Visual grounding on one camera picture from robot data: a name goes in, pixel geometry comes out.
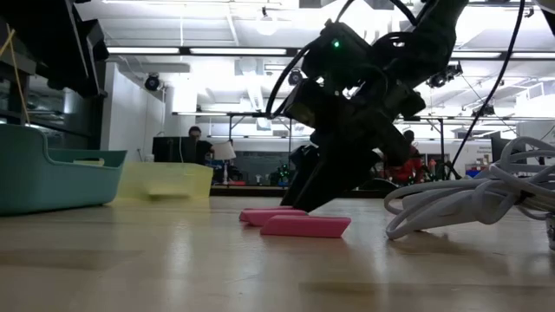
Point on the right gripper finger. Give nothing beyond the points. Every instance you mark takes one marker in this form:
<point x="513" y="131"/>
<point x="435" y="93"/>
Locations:
<point x="338" y="177"/>
<point x="305" y="169"/>

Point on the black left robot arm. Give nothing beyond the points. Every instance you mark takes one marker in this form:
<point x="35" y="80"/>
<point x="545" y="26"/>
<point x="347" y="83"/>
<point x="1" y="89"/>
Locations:
<point x="52" y="43"/>

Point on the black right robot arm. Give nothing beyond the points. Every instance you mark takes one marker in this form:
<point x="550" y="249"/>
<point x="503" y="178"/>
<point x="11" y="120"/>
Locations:
<point x="429" y="34"/>

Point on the person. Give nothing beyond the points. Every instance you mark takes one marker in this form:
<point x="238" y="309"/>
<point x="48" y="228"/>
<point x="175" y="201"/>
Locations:
<point x="201" y="149"/>
<point x="409" y="167"/>

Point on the white table lamp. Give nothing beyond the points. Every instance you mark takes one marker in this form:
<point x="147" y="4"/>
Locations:
<point x="224" y="149"/>

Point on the black ceiling spotlight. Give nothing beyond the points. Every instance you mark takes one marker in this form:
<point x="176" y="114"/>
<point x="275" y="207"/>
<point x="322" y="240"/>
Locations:
<point x="152" y="82"/>
<point x="442" y="78"/>
<point x="295" y="78"/>

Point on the black monitor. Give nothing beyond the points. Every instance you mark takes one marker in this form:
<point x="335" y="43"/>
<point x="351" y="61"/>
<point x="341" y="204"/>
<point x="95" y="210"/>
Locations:
<point x="173" y="149"/>

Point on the yellow translucent plastic bin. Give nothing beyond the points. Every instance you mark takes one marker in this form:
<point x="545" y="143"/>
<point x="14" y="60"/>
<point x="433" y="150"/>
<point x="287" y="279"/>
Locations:
<point x="165" y="177"/>

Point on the long overhead light bar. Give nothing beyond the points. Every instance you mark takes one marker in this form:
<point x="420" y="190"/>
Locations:
<point x="143" y="50"/>

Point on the teal plastic bin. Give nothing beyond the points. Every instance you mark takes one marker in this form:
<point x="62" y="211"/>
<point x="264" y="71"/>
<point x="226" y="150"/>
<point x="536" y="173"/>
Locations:
<point x="52" y="186"/>

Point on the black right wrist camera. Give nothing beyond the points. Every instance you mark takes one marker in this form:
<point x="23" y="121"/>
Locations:
<point x="310" y="106"/>

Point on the black background workstation frame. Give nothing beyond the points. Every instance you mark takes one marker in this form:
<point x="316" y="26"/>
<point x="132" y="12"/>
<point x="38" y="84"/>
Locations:
<point x="243" y="115"/>

